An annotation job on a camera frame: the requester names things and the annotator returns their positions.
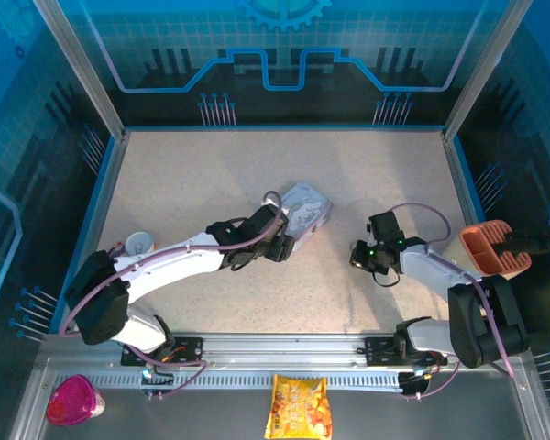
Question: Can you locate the lavender cartoon tin box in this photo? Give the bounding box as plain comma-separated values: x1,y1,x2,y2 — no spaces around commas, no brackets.
279,181,335,252

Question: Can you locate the orange and cream holder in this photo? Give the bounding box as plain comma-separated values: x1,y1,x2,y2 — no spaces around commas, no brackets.
441,219,533,281

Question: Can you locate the white paper cup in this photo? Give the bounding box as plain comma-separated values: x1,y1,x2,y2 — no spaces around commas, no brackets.
124,230,158,256

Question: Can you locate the yellow snack bag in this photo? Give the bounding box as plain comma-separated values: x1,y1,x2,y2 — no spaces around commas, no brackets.
263,373,334,440

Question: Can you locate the pink plastic cup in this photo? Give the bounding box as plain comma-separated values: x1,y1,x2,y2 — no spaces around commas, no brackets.
45,374,106,427

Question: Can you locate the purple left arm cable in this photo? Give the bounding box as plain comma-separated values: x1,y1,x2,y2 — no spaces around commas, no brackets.
58,191,285,401

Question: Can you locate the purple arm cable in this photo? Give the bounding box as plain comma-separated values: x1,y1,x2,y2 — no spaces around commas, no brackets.
389,202,515,402
58,191,285,401

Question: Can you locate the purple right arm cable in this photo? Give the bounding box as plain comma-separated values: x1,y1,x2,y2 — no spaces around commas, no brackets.
389,202,515,402

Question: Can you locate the aluminium front rail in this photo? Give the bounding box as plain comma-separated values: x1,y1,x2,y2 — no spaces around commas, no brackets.
39,333,529,366

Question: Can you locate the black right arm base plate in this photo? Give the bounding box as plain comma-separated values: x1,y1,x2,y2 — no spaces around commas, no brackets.
364,336,448,368

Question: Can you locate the slotted grey cable duct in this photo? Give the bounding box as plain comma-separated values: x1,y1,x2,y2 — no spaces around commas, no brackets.
84,374,402,389

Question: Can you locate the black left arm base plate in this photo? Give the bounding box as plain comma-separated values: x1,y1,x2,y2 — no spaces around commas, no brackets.
120,336,204,368

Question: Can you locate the black handle in holder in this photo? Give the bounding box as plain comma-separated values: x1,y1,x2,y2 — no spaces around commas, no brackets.
492,227,550,259

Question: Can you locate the aluminium frame post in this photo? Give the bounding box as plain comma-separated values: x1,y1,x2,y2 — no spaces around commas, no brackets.
441,0,534,141
32,0,128,139

